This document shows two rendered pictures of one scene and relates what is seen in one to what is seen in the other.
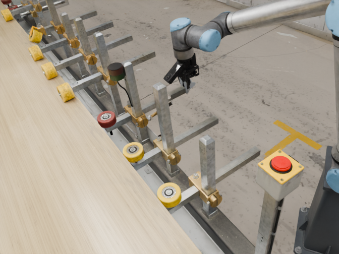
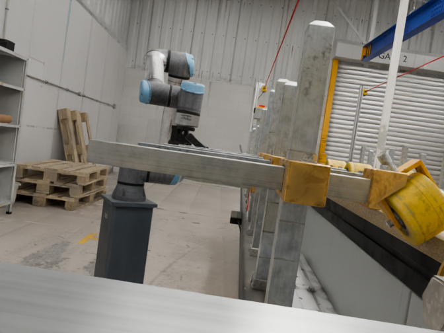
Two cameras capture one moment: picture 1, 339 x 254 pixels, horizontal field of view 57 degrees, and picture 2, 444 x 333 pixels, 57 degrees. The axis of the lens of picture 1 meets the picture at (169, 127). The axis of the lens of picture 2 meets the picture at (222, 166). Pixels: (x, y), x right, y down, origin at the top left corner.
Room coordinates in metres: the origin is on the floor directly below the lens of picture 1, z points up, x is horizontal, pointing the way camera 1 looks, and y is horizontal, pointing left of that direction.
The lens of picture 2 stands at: (2.52, 0.80, 0.98)
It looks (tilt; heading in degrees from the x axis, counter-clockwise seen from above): 3 degrees down; 211
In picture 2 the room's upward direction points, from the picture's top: 8 degrees clockwise
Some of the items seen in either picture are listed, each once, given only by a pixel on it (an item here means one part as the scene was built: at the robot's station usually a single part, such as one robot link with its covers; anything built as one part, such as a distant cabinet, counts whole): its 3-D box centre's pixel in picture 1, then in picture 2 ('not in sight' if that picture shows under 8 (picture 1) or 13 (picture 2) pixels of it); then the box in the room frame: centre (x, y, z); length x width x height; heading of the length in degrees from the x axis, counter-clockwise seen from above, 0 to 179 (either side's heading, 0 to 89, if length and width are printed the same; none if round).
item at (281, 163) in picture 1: (281, 164); not in sight; (0.42, -0.23, 1.22); 0.04 x 0.04 x 0.02
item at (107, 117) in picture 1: (108, 125); not in sight; (1.07, 0.27, 0.85); 0.08 x 0.08 x 0.11
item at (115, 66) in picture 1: (121, 88); not in sight; (1.07, 0.17, 1.03); 0.06 x 0.06 x 0.22; 28
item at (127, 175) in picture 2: not in sight; (134, 166); (0.80, -0.78, 0.79); 0.17 x 0.15 x 0.18; 133
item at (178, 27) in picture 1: (181, 34); (190, 98); (1.27, -0.11, 1.14); 0.10 x 0.09 x 0.12; 43
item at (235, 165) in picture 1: (215, 178); not in sight; (0.72, -0.14, 0.82); 0.43 x 0.03 x 0.04; 118
